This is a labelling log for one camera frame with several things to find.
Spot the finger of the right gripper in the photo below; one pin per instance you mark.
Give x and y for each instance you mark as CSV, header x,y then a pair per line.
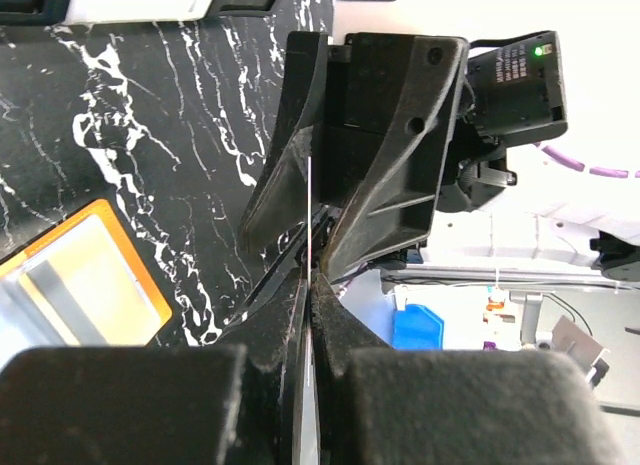
x,y
280,199
390,113

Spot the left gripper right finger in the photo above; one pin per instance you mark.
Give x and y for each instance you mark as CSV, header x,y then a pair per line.
x,y
379,405

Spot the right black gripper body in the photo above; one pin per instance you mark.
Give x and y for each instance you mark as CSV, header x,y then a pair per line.
x,y
513,95

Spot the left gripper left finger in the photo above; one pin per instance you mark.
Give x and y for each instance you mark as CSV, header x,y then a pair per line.
x,y
237,401

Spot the gold card with magnetic stripe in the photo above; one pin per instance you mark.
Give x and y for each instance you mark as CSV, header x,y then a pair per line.
x,y
309,210

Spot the orange leather card holder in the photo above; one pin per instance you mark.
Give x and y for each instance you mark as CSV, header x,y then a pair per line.
x,y
82,283

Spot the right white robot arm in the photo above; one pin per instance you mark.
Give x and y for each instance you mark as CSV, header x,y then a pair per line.
x,y
558,210

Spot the right black card bin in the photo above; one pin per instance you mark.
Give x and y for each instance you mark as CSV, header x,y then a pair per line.
x,y
240,8

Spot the black card bin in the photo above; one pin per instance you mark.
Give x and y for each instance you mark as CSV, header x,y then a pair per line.
x,y
33,12
240,8

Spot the white middle card bin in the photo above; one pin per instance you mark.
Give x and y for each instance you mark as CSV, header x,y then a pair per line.
x,y
131,11

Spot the left black card bin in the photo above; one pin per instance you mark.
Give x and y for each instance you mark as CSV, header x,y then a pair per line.
x,y
33,12

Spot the aluminium table frame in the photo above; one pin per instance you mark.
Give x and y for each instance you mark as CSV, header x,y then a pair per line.
x,y
415,274

